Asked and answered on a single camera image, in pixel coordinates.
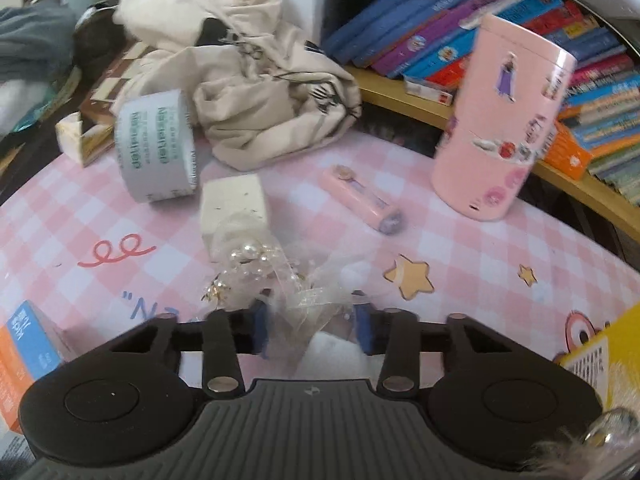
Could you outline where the pink tube with purple cap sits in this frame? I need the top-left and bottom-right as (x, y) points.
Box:
(321, 165), (407, 236)

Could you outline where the wooden chessboard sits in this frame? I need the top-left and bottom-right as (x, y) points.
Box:
(77, 40), (151, 123)

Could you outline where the cream paper box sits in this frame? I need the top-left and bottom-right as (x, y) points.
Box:
(55, 111), (118, 168)

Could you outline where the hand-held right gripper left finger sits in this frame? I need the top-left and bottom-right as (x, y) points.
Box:
(100, 300), (273, 401)

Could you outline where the yellow cardboard box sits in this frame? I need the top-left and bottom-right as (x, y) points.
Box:
(555, 302), (640, 413)

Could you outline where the white soft block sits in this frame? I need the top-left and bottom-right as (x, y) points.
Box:
(199, 174), (271, 251)

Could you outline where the grey fluffy trim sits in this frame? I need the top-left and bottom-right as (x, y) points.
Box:
(520, 350), (640, 480)

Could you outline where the pink checked desk mat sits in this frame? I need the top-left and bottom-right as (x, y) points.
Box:
(0, 125), (640, 461)

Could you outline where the beige printed cloth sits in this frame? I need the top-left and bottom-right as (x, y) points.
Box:
(112, 0), (363, 170)

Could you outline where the grey cloth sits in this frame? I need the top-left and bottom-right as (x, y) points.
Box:
(0, 6), (76, 86)

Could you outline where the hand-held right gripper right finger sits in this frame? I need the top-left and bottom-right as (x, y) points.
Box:
(352, 290), (521, 401)

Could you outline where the clear bag of pearl accessories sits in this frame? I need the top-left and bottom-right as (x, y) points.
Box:
(200, 212), (361, 361)

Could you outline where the row of colourful books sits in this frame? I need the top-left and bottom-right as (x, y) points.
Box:
(322, 0), (640, 208)

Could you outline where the dark brown bag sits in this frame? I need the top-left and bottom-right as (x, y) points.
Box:
(72, 2), (126, 68)

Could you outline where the orange small box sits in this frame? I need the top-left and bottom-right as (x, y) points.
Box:
(0, 300), (68, 433)

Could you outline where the clear iridescent plastic bag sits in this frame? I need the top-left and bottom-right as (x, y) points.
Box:
(0, 67), (83, 136)

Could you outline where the pink sticker-covered cylinder container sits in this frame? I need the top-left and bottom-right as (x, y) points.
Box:
(431, 12), (577, 222)

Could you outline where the orange flat box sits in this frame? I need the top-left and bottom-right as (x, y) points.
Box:
(542, 120), (593, 181)

